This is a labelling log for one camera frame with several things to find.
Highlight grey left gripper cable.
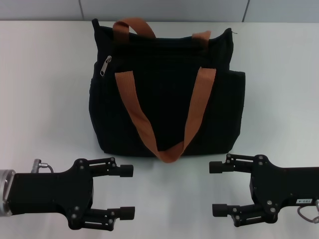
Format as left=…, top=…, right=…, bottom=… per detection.
left=33, top=159, right=54, bottom=174

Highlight silver metal zipper pull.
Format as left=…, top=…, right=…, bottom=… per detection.
left=100, top=55, right=112, bottom=77

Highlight grey right gripper cable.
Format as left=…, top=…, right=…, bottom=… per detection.
left=298, top=198, right=319, bottom=222

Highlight black bag with brown handles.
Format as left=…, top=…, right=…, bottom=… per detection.
left=88, top=17, right=247, bottom=164

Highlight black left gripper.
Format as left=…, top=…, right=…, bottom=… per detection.
left=7, top=157, right=135, bottom=230

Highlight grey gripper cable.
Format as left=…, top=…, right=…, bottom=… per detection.
left=33, top=159, right=54, bottom=174
left=298, top=198, right=319, bottom=222

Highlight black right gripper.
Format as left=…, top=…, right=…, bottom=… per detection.
left=209, top=153, right=319, bottom=227

